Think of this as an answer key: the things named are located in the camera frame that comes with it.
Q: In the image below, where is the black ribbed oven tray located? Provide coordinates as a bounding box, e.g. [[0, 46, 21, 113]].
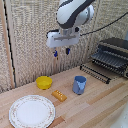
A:
[[90, 50, 128, 73]]

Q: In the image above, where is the yellow bowl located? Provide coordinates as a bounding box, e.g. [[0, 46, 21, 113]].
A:
[[35, 75, 54, 91]]

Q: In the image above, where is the white floral rim plate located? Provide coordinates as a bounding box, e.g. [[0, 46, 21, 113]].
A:
[[8, 94, 57, 128]]

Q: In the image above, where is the black toaster oven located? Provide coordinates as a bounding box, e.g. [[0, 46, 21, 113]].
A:
[[89, 37, 128, 80]]

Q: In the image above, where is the orange toy bread loaf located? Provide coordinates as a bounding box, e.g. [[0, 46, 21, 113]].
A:
[[51, 89, 68, 103]]

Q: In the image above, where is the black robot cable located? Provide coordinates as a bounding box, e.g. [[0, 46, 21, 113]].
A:
[[79, 11, 128, 37]]

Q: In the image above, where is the metal wire oven rack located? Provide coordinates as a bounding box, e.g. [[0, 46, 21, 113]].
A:
[[79, 63, 112, 85]]

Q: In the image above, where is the blue cup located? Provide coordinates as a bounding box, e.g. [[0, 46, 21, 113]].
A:
[[72, 75, 88, 96]]

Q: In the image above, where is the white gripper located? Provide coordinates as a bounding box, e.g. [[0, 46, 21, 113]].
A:
[[46, 27, 81, 61]]

